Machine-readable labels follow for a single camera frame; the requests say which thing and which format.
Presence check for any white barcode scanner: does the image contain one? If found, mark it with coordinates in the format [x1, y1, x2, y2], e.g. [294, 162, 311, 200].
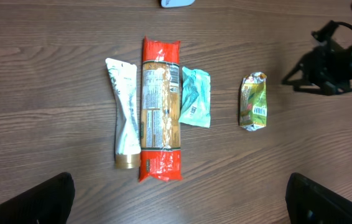
[160, 0, 195, 8]

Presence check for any white printed packet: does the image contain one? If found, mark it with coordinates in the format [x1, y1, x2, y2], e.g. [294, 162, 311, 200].
[105, 58, 141, 169]

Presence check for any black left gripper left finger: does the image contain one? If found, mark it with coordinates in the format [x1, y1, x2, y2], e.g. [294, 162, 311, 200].
[0, 172, 75, 223]

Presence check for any teal snack packet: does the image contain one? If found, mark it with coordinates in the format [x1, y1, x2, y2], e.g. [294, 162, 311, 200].
[178, 67, 211, 128]

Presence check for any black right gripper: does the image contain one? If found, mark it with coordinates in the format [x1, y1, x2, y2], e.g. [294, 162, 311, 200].
[281, 21, 352, 96]

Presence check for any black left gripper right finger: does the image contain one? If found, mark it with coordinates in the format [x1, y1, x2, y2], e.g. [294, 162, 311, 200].
[285, 172, 352, 224]

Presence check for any orange spaghetti packet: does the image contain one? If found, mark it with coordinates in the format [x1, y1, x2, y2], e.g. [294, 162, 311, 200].
[139, 37, 182, 182]

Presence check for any green snack packet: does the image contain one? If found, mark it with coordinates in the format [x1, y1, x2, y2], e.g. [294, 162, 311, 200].
[239, 72, 267, 131]

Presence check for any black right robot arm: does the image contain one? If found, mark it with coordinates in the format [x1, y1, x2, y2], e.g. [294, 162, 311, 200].
[282, 4, 352, 96]

